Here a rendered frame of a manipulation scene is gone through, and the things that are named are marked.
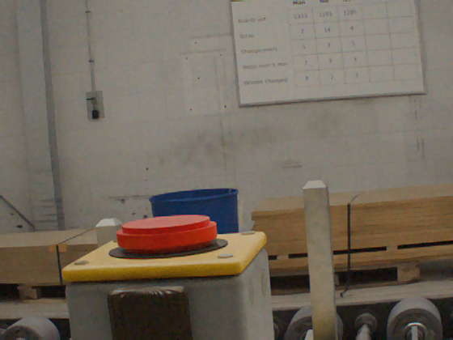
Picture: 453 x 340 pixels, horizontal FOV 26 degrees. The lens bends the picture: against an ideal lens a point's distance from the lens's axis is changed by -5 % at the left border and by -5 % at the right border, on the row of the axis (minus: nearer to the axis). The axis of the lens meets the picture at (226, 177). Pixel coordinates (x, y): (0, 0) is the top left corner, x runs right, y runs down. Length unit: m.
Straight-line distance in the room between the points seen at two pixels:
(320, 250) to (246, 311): 1.12
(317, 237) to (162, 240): 1.11
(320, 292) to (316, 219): 0.11
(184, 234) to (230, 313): 0.04
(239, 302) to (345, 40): 7.17
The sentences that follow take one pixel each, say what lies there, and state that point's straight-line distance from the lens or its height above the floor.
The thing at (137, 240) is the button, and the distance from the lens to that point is 0.39.
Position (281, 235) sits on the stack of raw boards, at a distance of 6.33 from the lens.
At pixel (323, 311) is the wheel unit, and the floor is 0.95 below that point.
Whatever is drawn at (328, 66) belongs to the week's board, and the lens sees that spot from 7.52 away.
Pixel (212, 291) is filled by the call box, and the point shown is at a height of 1.21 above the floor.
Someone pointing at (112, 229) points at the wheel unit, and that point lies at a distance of 1.54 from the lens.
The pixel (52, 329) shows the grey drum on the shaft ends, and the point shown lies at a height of 0.83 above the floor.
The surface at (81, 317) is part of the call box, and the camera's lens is 0.38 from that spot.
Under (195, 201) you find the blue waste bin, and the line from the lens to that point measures 5.91.
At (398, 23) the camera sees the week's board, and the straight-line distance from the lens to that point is 7.52.
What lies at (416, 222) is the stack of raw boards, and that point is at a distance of 6.29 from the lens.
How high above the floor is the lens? 1.28
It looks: 5 degrees down
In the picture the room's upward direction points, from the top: 5 degrees counter-clockwise
